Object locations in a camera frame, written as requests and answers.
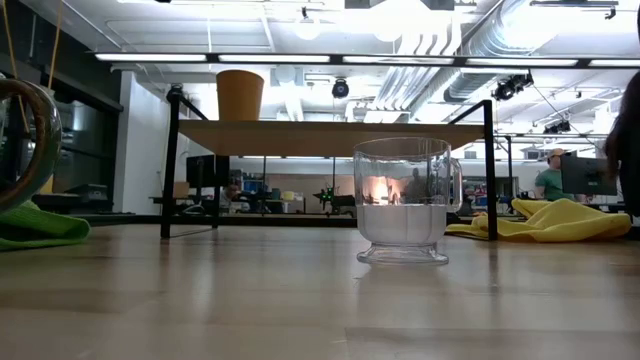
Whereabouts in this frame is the clear footed glass mug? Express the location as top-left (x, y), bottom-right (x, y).
top-left (352, 137), bottom-right (464, 267)

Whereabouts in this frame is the yellow plastic cup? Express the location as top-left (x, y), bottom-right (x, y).
top-left (215, 69), bottom-right (265, 123)

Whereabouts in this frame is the yellow cloth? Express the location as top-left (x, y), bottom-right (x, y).
top-left (444, 197), bottom-right (633, 244)

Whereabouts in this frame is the brown green glazed mug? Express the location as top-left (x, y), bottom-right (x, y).
top-left (0, 77), bottom-right (64, 215)

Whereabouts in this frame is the green cloth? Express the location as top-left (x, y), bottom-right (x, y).
top-left (0, 199), bottom-right (92, 252)

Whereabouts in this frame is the background robot with green lights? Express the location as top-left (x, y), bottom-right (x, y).
top-left (312, 184), bottom-right (357, 217)

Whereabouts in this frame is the person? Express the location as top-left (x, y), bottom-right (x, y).
top-left (603, 69), bottom-right (640, 219)
top-left (533, 147), bottom-right (576, 202)
top-left (218, 182), bottom-right (242, 212)

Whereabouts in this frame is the black dome fixture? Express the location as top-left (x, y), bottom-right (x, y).
top-left (330, 77), bottom-right (351, 100)

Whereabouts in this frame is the black monitor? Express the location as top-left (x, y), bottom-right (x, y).
top-left (185, 154), bottom-right (232, 190)

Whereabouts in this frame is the black bar with light strips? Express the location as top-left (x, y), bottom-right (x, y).
top-left (93, 51), bottom-right (640, 70)

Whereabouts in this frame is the round pendant lamp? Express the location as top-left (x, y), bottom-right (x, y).
top-left (293, 16), bottom-right (322, 42)

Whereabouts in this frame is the black spotlight cluster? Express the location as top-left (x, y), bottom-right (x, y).
top-left (490, 71), bottom-right (535, 103)

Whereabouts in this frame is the black device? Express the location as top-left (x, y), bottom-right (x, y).
top-left (63, 183), bottom-right (110, 202)

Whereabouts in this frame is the dark grey monitor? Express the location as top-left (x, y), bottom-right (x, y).
top-left (559, 154), bottom-right (619, 197)

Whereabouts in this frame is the wooden shelf with black frame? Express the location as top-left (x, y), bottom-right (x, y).
top-left (160, 83), bottom-right (499, 242)

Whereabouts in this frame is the black table rig frame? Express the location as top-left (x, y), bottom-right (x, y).
top-left (74, 213), bottom-right (526, 229)

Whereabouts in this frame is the silver ventilation duct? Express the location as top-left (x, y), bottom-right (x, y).
top-left (442, 0), bottom-right (559, 105)

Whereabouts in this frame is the yellow cable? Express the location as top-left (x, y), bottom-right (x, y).
top-left (46, 0), bottom-right (64, 92)

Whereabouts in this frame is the yellow cord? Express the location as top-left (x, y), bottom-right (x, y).
top-left (1, 0), bottom-right (29, 134)

